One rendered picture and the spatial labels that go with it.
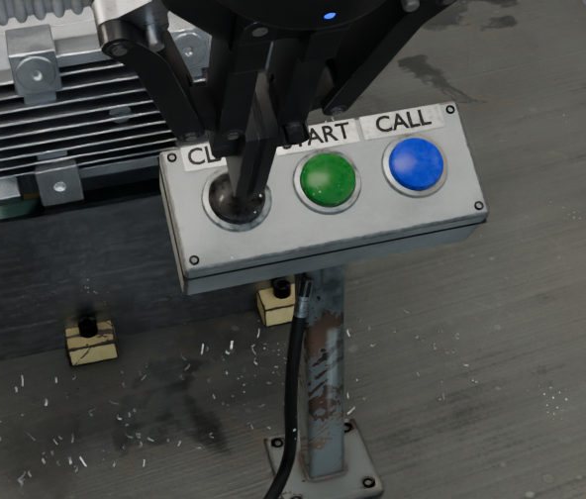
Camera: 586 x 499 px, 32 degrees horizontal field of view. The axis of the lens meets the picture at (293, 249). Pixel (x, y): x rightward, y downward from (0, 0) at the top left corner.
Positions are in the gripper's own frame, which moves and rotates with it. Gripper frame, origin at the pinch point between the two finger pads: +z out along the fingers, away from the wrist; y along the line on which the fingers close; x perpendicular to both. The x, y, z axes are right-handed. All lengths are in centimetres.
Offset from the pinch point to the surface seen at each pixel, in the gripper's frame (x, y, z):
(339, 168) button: -0.4, -5.7, 7.3
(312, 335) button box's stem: 6.2, -4.2, 18.2
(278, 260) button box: 3.5, -1.6, 9.2
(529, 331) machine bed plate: 6.3, -25.1, 35.9
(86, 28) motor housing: -17.9, 5.5, 20.0
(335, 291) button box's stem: 4.3, -5.7, 15.6
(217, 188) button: -0.5, 1.0, 7.3
